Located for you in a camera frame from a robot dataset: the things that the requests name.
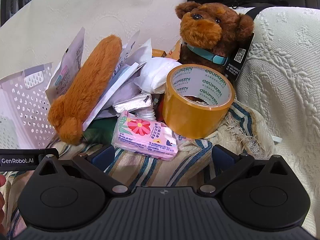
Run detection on dark green packet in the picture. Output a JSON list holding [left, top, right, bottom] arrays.
[[82, 120, 118, 145]]

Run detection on crumpled white tissue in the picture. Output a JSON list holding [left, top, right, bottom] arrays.
[[135, 57, 185, 93]]

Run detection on clear printed packet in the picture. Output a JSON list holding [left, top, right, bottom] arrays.
[[114, 30, 153, 80]]

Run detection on silver foil packet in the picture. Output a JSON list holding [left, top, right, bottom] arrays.
[[112, 94, 153, 113]]

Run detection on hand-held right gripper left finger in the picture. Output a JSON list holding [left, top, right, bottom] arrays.
[[32, 145, 129, 197]]

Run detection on striped fringed cloth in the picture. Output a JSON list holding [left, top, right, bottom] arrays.
[[0, 102, 277, 240]]

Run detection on cream cushion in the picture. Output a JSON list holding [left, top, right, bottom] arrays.
[[0, 0, 188, 80]]

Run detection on pink flowered tissue pack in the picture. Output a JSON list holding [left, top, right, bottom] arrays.
[[111, 110, 179, 161]]

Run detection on person's left hand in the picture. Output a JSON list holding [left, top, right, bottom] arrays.
[[0, 174, 7, 231]]

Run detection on white perforated plastic basket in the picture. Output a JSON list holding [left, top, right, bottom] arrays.
[[0, 62, 59, 149]]

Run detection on yellow packing tape roll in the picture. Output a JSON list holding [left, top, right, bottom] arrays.
[[162, 64, 235, 139]]

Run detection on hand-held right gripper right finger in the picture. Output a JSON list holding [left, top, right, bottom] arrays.
[[197, 144, 289, 197]]

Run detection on cream textured sofa cover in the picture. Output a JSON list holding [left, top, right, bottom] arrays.
[[235, 6, 320, 230]]

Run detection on white printed flat packet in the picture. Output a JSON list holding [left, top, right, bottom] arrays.
[[45, 27, 86, 103]]

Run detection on long orange-brown plush toy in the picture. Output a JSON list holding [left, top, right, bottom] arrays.
[[47, 35, 123, 145]]

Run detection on brown plush dog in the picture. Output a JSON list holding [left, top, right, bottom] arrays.
[[174, 2, 256, 90]]

